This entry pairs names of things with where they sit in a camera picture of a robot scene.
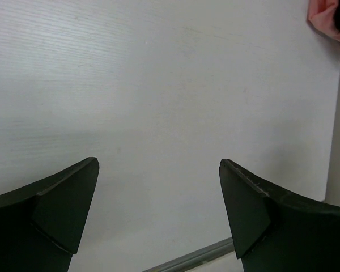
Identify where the pink folded t shirt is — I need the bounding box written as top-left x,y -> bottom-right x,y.
307,0 -> 340,43

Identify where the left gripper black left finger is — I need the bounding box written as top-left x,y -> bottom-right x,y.
0,157 -> 99,271

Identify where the aluminium rail frame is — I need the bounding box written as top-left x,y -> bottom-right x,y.
145,237 -> 235,272

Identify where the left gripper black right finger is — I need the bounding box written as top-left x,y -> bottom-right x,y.
219,159 -> 340,271

